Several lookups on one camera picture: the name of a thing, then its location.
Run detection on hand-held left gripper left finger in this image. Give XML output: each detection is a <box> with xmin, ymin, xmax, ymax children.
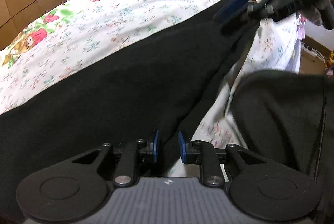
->
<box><xmin>69</xmin><ymin>130</ymin><xmax>160</xmax><ymax>186</ymax></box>

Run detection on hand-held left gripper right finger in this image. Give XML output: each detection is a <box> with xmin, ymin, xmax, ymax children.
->
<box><xmin>178</xmin><ymin>131</ymin><xmax>269</xmax><ymax>187</ymax></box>

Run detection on black pants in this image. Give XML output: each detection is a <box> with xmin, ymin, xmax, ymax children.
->
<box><xmin>0</xmin><ymin>0</ymin><xmax>264</xmax><ymax>214</ymax></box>

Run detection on person's right hand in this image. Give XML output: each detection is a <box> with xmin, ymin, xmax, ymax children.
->
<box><xmin>311</xmin><ymin>0</ymin><xmax>334</xmax><ymax>30</ymax></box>

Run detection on low wooden cabinet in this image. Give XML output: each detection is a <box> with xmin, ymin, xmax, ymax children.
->
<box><xmin>300</xmin><ymin>35</ymin><xmax>330</xmax><ymax>75</ymax></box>

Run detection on person's dark clothing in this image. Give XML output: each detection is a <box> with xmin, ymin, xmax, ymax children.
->
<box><xmin>226</xmin><ymin>70</ymin><xmax>334</xmax><ymax>180</ymax></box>

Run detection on white floral bed sheet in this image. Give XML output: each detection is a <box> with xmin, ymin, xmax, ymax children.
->
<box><xmin>0</xmin><ymin>0</ymin><xmax>302</xmax><ymax>177</ymax></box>

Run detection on white cable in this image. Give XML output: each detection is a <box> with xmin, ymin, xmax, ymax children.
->
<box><xmin>307</xmin><ymin>47</ymin><xmax>325</xmax><ymax>59</ymax></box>

